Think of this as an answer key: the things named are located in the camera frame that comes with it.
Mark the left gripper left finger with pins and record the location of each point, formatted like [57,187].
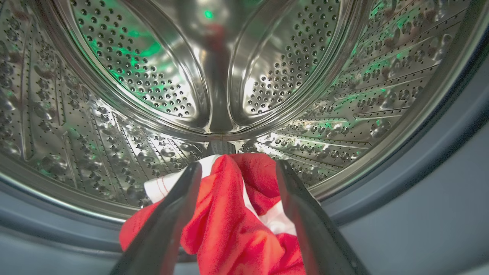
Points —
[160,236]

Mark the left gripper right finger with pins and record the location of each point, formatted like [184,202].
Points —
[321,240]

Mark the red garment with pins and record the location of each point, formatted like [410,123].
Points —
[225,221]

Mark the white front-load washing machine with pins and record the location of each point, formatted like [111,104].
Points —
[114,76]

